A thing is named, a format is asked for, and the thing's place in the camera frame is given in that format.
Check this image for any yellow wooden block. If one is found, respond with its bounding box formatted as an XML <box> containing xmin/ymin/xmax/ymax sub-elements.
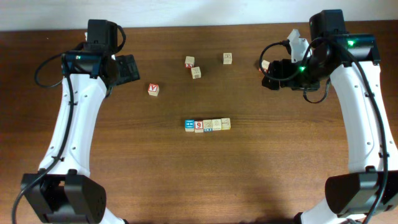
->
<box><xmin>221</xmin><ymin>118</ymin><xmax>231</xmax><ymax>130</ymax></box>

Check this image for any green wooden block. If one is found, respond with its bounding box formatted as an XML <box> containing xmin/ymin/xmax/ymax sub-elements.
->
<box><xmin>211</xmin><ymin>119</ymin><xmax>222</xmax><ymax>131</ymax></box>

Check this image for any blue edged X block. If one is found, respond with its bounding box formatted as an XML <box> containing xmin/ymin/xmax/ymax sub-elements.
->
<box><xmin>203</xmin><ymin>119</ymin><xmax>213</xmax><ymax>132</ymax></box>

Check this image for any blue letter H block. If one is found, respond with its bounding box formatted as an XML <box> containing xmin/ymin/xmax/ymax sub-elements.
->
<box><xmin>185</xmin><ymin>119</ymin><xmax>195</xmax><ymax>132</ymax></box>

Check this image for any red number 6 block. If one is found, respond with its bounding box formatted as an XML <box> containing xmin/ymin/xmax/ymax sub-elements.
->
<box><xmin>194</xmin><ymin>121</ymin><xmax>204</xmax><ymax>133</ymax></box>

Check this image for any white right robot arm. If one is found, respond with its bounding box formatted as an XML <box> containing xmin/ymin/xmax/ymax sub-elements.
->
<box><xmin>259</xmin><ymin>9</ymin><xmax>397</xmax><ymax>224</ymax></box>

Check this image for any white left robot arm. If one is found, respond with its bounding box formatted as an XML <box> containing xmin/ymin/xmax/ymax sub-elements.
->
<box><xmin>11</xmin><ymin>19</ymin><xmax>140</xmax><ymax>223</ymax></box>

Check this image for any red letter A block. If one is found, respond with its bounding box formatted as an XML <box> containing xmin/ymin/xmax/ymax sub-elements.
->
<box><xmin>148</xmin><ymin>83</ymin><xmax>159</xmax><ymax>96</ymax></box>

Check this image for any red X wooden block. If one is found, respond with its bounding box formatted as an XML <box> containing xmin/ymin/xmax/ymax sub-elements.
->
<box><xmin>185</xmin><ymin>56</ymin><xmax>195</xmax><ymax>68</ymax></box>

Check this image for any plain K wooden block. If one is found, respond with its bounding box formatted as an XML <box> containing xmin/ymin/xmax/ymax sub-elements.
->
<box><xmin>191</xmin><ymin>67</ymin><xmax>201</xmax><ymax>79</ymax></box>

